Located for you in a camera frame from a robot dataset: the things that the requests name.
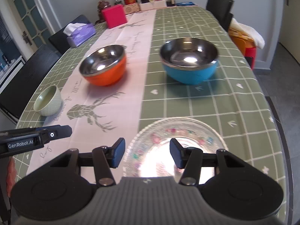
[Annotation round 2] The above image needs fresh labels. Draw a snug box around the large flowered glass plate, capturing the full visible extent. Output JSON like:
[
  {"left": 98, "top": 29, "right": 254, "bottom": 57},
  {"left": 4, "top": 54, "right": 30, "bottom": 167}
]
[{"left": 122, "top": 117, "right": 229, "bottom": 179}]

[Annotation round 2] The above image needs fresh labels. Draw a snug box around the white cloth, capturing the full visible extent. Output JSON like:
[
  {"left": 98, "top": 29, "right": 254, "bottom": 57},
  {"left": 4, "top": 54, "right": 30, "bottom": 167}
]
[{"left": 228, "top": 18, "right": 265, "bottom": 48}]

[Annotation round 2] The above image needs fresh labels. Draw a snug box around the black chair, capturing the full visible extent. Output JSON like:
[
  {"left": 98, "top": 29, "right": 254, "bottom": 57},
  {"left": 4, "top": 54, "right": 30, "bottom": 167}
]
[
  {"left": 206, "top": 0, "right": 234, "bottom": 32},
  {"left": 0, "top": 44, "right": 62, "bottom": 122},
  {"left": 48, "top": 14, "right": 91, "bottom": 54}
]

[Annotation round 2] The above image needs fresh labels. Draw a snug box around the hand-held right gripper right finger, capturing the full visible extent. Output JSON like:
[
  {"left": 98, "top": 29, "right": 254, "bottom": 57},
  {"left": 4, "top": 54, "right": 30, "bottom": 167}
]
[{"left": 169, "top": 138, "right": 250, "bottom": 188}]

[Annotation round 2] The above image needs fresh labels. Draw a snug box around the orange stool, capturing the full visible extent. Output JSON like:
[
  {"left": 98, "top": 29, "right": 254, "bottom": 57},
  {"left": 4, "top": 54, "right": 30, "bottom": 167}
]
[{"left": 228, "top": 29, "right": 255, "bottom": 51}]

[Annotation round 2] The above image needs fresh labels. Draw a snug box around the glass pane door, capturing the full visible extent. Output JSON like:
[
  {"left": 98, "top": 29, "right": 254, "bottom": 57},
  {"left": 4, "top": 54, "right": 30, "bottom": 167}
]
[{"left": 0, "top": 0, "right": 59, "bottom": 50}]

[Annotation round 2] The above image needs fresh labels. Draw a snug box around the person's left hand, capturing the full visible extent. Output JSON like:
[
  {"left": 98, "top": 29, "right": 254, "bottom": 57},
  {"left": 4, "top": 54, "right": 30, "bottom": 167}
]
[{"left": 7, "top": 157, "right": 16, "bottom": 193}]

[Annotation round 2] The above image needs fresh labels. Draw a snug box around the white cabinet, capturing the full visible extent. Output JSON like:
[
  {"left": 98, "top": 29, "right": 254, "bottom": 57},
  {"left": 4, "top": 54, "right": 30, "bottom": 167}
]
[{"left": 0, "top": 56, "right": 26, "bottom": 87}]

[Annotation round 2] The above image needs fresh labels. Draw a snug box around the pale deer print table runner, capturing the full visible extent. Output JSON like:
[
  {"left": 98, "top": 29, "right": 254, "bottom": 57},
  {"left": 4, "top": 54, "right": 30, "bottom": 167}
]
[{"left": 26, "top": 9, "right": 157, "bottom": 176}]

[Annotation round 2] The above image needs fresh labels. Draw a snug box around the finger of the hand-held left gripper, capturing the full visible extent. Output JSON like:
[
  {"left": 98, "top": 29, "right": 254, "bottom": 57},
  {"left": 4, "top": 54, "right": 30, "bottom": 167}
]
[{"left": 35, "top": 125, "right": 73, "bottom": 143}]

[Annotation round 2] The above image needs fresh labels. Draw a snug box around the beige wooden box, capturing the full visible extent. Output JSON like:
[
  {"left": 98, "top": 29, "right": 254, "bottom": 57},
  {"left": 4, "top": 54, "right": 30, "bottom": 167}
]
[{"left": 123, "top": 3, "right": 141, "bottom": 14}]

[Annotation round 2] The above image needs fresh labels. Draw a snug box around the brown figurine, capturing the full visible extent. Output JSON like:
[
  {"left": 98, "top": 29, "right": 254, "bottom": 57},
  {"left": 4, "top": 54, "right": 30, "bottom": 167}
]
[{"left": 95, "top": 0, "right": 110, "bottom": 25}]

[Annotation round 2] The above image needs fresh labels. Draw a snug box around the red stool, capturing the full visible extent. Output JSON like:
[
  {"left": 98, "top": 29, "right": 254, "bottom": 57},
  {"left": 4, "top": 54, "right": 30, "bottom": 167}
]
[{"left": 244, "top": 47, "right": 257, "bottom": 69}]

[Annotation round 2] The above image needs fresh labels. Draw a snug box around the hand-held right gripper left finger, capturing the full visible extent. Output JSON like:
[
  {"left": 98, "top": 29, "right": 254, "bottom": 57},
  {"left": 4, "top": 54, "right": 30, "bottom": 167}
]
[{"left": 48, "top": 137, "right": 126, "bottom": 188}]

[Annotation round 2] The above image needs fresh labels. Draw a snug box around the cream door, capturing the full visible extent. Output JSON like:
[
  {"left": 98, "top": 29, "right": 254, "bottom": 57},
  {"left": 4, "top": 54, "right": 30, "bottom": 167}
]
[{"left": 278, "top": 0, "right": 300, "bottom": 64}]

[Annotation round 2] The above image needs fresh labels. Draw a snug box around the white box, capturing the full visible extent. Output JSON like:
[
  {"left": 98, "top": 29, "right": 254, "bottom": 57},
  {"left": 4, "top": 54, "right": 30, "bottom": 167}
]
[{"left": 140, "top": 1, "right": 167, "bottom": 11}]

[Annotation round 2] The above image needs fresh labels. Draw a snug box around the pale green ceramic cup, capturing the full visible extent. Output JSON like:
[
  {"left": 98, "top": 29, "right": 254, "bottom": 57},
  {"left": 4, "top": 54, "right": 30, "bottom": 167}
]
[{"left": 33, "top": 85, "right": 62, "bottom": 117}]

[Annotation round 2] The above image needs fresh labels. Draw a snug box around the pink box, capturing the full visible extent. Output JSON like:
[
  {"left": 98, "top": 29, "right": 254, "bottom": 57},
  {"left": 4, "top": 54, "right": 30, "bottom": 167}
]
[{"left": 101, "top": 4, "right": 127, "bottom": 29}]

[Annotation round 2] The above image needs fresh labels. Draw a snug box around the orange steel bowl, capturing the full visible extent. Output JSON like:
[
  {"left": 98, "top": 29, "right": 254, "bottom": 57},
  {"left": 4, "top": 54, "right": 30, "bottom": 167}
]
[{"left": 78, "top": 44, "right": 127, "bottom": 86}]

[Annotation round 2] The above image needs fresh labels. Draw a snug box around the purple tissue box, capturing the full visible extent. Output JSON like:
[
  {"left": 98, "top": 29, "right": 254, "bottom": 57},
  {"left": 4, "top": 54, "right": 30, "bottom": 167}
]
[{"left": 63, "top": 23, "right": 96, "bottom": 48}]

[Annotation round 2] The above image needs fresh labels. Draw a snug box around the blue steel bowl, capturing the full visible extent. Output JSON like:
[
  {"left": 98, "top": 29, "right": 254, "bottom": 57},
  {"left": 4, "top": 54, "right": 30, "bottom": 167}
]
[{"left": 160, "top": 37, "right": 219, "bottom": 85}]

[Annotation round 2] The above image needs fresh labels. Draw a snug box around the bronze door handle plate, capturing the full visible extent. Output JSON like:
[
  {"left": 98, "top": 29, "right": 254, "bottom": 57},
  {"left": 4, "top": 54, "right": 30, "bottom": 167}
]
[{"left": 22, "top": 31, "right": 33, "bottom": 45}]

